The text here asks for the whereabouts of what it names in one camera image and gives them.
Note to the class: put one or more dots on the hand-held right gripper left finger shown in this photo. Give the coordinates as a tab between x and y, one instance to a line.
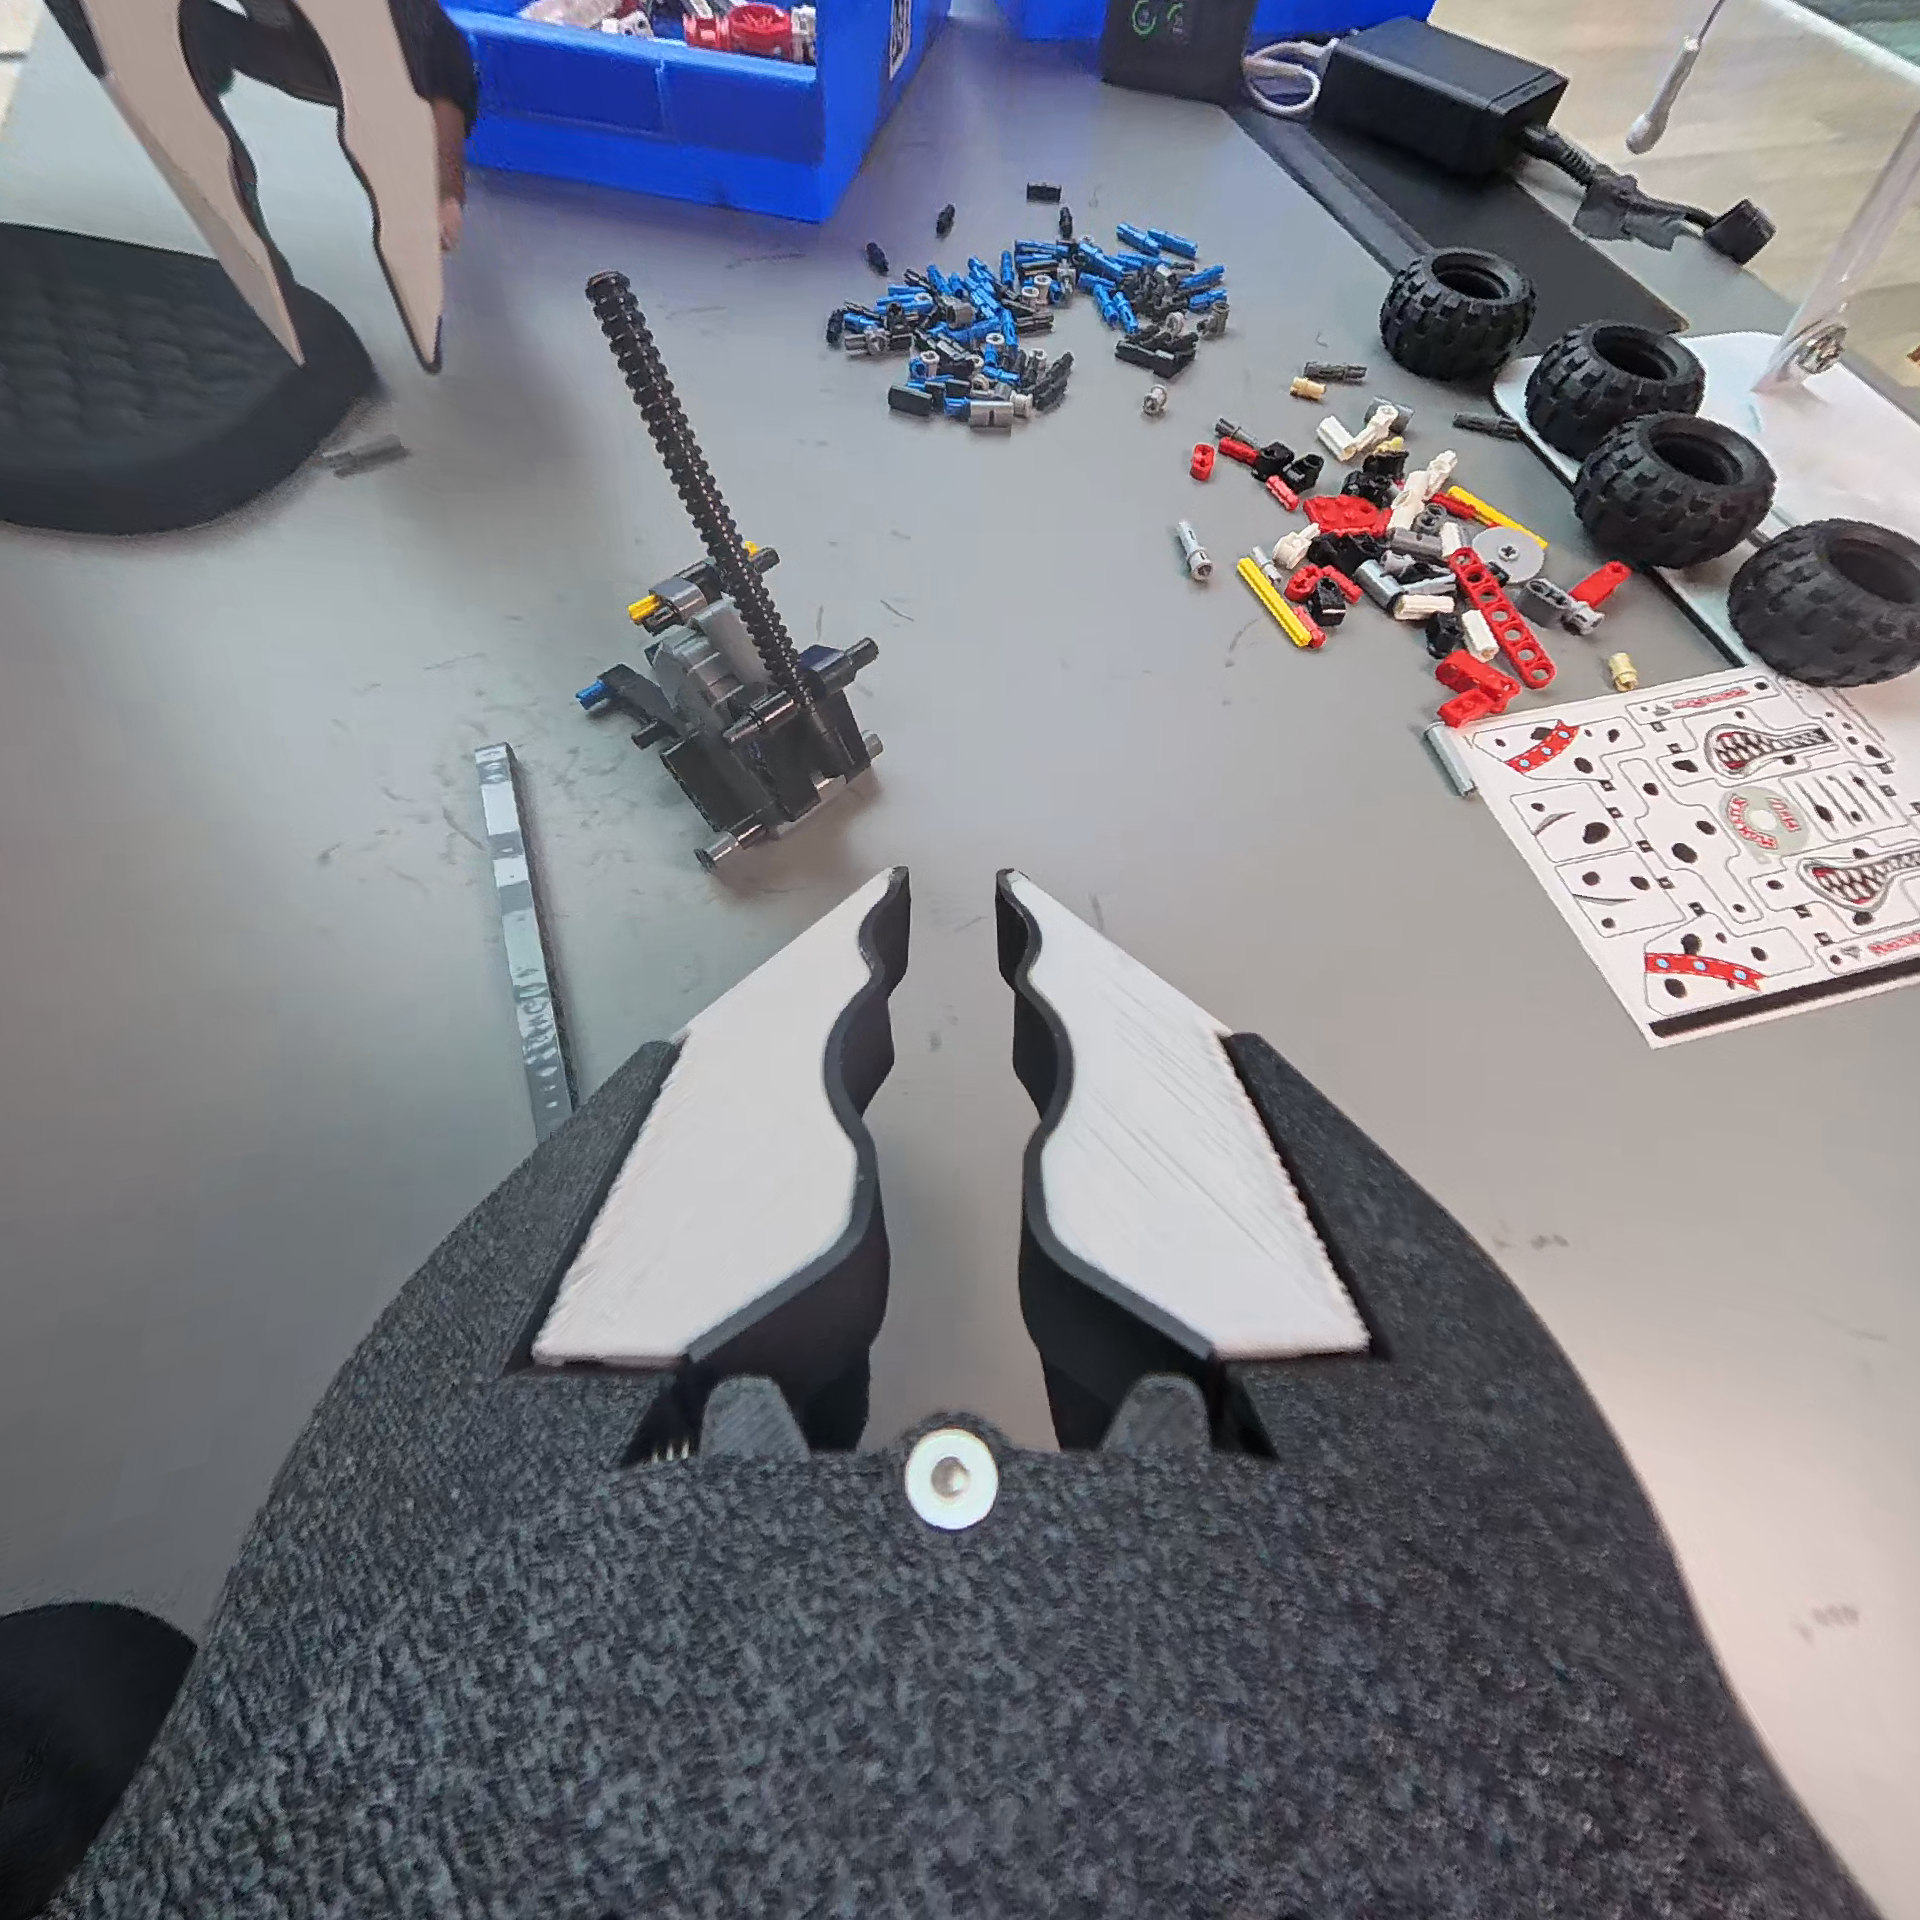
706	1171

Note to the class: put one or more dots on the heap of spare toy parts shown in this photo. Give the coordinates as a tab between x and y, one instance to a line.
750	29

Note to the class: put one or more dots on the grey toy tube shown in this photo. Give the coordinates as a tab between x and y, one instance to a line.
1449	761

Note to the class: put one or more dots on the dark rounded pad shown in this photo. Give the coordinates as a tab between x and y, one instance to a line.
76	1755

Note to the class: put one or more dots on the grey axle pin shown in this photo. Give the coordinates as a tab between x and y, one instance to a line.
1196	548

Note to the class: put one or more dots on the white book stand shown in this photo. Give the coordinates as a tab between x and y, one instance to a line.
1734	376

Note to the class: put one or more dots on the pile of red white pieces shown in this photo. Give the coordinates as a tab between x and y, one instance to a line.
1382	516

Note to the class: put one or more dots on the black tape patch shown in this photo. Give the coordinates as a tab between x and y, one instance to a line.
1636	210

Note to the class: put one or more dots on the black toy tyre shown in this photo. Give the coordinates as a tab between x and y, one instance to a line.
1793	628
1425	339
1629	516
1577	404

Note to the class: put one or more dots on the black padded armrest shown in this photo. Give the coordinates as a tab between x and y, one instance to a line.
137	388

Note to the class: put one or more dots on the long grey toy beam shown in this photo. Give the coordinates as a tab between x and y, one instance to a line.
518	931

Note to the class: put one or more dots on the blue plastic bin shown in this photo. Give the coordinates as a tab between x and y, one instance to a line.
1350	12
676	148

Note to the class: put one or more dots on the black battery pack green display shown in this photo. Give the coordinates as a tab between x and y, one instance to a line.
1178	60

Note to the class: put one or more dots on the grey black toy brick assembly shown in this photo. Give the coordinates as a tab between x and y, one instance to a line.
735	690

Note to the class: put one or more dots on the yellow toy axle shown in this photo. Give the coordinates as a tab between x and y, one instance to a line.
1276	600

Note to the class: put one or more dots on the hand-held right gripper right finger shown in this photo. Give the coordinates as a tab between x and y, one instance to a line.
1186	1171

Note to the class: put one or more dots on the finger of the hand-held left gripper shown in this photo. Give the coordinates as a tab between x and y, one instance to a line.
165	106
398	148

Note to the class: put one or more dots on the sticker sheet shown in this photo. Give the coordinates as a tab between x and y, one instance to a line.
1651	901

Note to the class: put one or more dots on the pile of blue black pins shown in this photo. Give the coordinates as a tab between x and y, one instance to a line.
962	323

